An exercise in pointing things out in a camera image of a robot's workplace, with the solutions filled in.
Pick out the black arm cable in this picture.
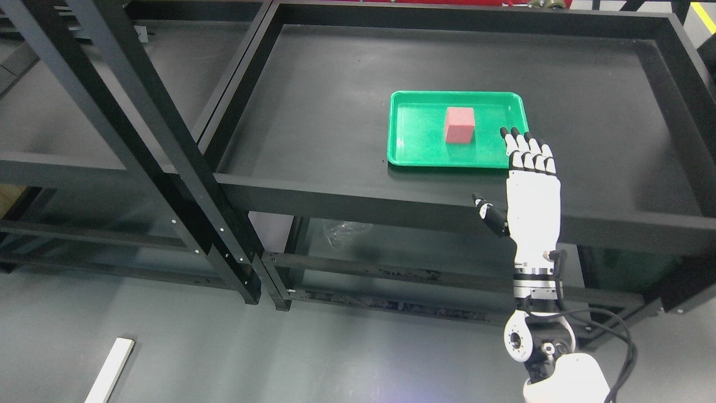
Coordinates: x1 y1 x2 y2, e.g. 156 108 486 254
523 249 638 403

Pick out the black right metal shelf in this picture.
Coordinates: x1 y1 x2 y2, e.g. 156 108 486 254
200 1 714 313

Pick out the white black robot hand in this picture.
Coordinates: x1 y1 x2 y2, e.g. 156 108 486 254
473 127 562 274

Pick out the pink foam block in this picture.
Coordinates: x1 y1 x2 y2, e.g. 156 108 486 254
444 106 475 144

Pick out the green plastic tray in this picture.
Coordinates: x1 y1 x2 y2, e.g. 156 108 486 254
387 90 529 169

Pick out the clear plastic bag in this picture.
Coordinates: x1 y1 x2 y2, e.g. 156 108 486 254
322 219 374 250

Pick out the black metal shelf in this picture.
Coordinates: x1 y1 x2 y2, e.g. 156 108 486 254
2 1 261 304
200 1 714 313

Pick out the white table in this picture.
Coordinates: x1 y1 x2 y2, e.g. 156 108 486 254
84 338 135 402

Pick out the black left metal shelf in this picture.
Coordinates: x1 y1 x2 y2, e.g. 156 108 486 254
2 1 261 304

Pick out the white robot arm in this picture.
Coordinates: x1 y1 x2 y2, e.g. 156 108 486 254
503 266 610 402

